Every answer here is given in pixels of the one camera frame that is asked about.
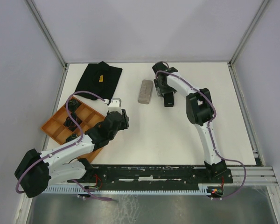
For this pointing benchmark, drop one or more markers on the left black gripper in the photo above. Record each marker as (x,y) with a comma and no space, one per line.
(125,120)

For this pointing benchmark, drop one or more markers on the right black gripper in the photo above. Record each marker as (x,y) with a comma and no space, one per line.
(160,90)

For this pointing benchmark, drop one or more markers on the grey glasses case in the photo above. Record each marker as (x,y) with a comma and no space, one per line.
(145,91)

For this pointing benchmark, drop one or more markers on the black rectangular case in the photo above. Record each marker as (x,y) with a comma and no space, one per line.
(169,99)

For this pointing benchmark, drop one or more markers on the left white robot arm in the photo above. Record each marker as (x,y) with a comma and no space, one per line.
(38,170)

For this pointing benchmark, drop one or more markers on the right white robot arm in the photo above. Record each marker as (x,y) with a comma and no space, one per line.
(199,111)

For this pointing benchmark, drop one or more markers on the orange divided tray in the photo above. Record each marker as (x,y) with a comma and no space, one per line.
(55,129)

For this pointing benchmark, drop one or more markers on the black coiled item in tray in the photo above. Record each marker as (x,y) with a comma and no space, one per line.
(71,137)

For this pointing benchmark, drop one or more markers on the black item in tray middle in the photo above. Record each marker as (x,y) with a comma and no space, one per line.
(69,123)

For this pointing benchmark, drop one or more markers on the black item in tray rear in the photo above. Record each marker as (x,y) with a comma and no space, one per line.
(73,104)

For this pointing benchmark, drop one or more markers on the black folded cloth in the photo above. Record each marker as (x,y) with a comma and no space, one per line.
(98,80)

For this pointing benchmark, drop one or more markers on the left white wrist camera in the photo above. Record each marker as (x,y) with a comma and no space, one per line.
(114,105)

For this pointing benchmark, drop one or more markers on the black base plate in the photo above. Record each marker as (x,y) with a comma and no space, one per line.
(102,174)

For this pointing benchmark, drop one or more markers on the left aluminium frame post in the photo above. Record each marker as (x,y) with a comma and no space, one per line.
(45,31)

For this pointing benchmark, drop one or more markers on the aluminium frame post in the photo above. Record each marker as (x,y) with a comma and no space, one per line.
(248,33)
(45,31)

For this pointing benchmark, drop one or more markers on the white slotted cable duct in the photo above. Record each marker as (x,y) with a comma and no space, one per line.
(152,188)

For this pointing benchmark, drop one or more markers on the right aluminium frame post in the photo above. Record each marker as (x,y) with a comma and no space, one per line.
(248,33)

